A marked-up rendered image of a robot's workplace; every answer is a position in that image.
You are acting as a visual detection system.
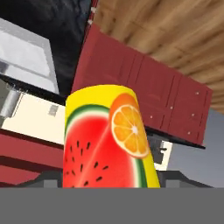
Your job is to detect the yellow fruit print cup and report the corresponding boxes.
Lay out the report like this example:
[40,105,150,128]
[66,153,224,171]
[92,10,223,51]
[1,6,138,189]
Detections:
[62,84,161,189]

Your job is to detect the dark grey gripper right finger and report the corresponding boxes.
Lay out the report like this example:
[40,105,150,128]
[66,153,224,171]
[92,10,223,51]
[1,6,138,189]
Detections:
[157,170,213,189]

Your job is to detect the silver metal cylinder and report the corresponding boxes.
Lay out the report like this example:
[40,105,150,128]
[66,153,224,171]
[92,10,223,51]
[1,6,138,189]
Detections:
[0,87,24,120]

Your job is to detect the red cabinet run with knobs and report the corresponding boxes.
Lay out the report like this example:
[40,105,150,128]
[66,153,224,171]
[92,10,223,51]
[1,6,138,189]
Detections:
[70,22,214,147]

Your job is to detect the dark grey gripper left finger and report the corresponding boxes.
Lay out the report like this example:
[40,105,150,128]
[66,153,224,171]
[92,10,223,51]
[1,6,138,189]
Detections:
[16,170,64,189]

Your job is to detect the grey wall outlet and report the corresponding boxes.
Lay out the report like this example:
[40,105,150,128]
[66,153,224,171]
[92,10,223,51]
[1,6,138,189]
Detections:
[47,104,60,117]

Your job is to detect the dark grey small appliance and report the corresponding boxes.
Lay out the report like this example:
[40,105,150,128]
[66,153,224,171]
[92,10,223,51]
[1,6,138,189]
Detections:
[146,135,168,165]

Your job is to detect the grey steel range hood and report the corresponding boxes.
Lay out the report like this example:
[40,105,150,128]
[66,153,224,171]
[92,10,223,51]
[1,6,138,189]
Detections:
[0,17,61,95]

